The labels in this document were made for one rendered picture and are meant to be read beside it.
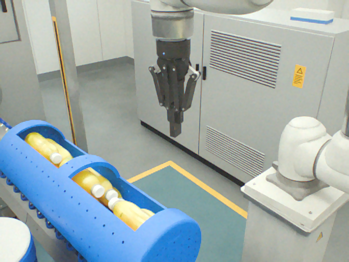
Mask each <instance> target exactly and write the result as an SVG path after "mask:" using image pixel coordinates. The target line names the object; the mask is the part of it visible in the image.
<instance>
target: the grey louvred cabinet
mask: <svg viewBox="0 0 349 262"><path fill-rule="evenodd" d="M131 16H132V33H133V51H134V61H135V78H136V96H137V114H138V119H140V120H141V125H142V126H144V127H146V128H147V129H149V130H150V131H152V132H154V133H155V134H157V135H159V136H160V137H162V138H163V139H165V140H166V141H168V142H170V143H171V144H173V145H174V146H176V147H178V148H179V149H181V150H182V151H184V152H186V153H187V154H189V155H190V156H192V157H194V158H195V159H197V160H199V161H200V162H202V163H204V164H205V165H207V166H208V167H210V168H212V169H213V170H214V171H216V172H218V173H219V174H221V175H222V176H224V177H226V178H227V179H229V180H231V181H232V182H234V183H236V184H237V185H239V186H240V187H243V186H244V185H245V184H246V183H248V182H249V181H251V180H253V179H254V178H256V177H257V176H259V175H260V174H262V173H263V172H265V171H266V170H268V169H269V168H271V167H272V163H273V162H274V161H277V162H278V150H279V142H280V138H281V135H282V133H283V131H284V129H285V127H286V125H287V124H288V123H289V122H290V121H291V120H292V119H294V118H296V117H302V116H307V117H312V118H315V119H316V120H318V121H320V122H321V123H322V124H323V126H324V127H325V128H326V133H328V134H329V135H330V136H331V137H332V136H333V135H334V134H335V133H337V132H338V131H339V130H341V129H342V124H343V117H344V110H345V104H346V97H347V90H348V83H349V20H347V19H340V18H333V22H332V24H329V25H327V26H323V25H315V24H307V23H299V22H292V21H290V17H291V11H284V10H277V9H269V8H263V9H261V10H259V11H257V12H253V13H251V14H246V15H225V14H217V13H213V12H207V11H203V10H200V9H197V8H194V34H193V35H192V36H191V37H190V38H191V54H190V61H191V64H192V68H193V69H194V70H195V71H200V72H201V76H200V77H199V79H198V80H197V83H196V87H195V91H194V96H193V100H192V104H191V107H190V108H189V109H188V110H186V111H185V112H183V123H181V134H180V135H178V136H177V137H176V138H174V137H170V125H169V122H168V120H167V110H166V108H165V107H164V106H162V107H161V106H160V105H159V101H158V97H157V93H156V89H155V85H154V81H153V77H152V75H151V73H150V71H149V67H150V66H152V65H154V64H156V63H157V58H158V55H157V54H156V38H155V37H154V36H153V35H152V20H151V7H150V2H149V0H131Z"/></svg>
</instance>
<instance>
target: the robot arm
mask: <svg viewBox="0 0 349 262"><path fill-rule="evenodd" d="M149 2H150V7H151V20H152V35H153V36H154V37H155V38H156V54H157V55H158V58H157V63H156V64H154V65H152V66H150V67H149V71H150V73H151V75H152V77H153V81H154V85H155V89H156V93H157V97H158V101H159V105H160V106H161V107H162V106H164V107H165V108H166V110H167V120H168V122H169V125H170V137H174V138H176V137H177V136H178V135H180V134H181V123H183V112H185V111H186V110H188V109H189V108H190V107H191V104H192V100H193V96H194V91H195V87H196V83H197V80H198V79H199V77H200V76H201V72H200V71H195V70H194V69H193V68H192V64H191V61H190V54H191V38H190V37H191V36H192V35H193V34H194V8H197V9H200V10H203V11H207V12H213V13H217V14H225V15H246V14H251V13H253V12H257V11H259V10H261V9H263V8H265V7H266V6H268V5H269V4H270V3H271V2H273V0H149ZM187 73H189V74H188V77H187V78H188V81H187V84H186V89H185V93H184V82H185V76H186V75H187ZM272 167H273V168H274V169H275V170H276V171H277V172H275V173H273V174H269V175H266V181H268V182H271V183H273V184H274V185H276V186H277V187H279V188H280V189H282V190H283V191H285V192H286V193H288V194H289V195H291V196H292V197H293V198H294V199H295V200H296V201H302V200H303V199H304V198H305V197H307V196H309V195H311V194H313V193H315V192H317V191H319V190H321V189H323V188H327V187H330V186H332V187H334V188H336V189H338V190H341V191H343V192H345V193H348V194H349V83H348V90H347V97H346V104H345V110H344V117H343V124H342V129H341V130H339V131H338V132H337V133H335V134H334V135H333V136H332V137H331V136H330V135H329V134H328V133H326V128H325V127H324V126H323V124H322V123H321V122H320V121H318V120H316V119H315V118H312V117H307V116H302V117H296V118H294V119H292V120H291V121H290V122H289V123H288V124H287V125H286V127H285V129H284V131H283V133H282V135H281V138H280V142H279V150H278V162H277V161H274V162H273V163H272Z"/></svg>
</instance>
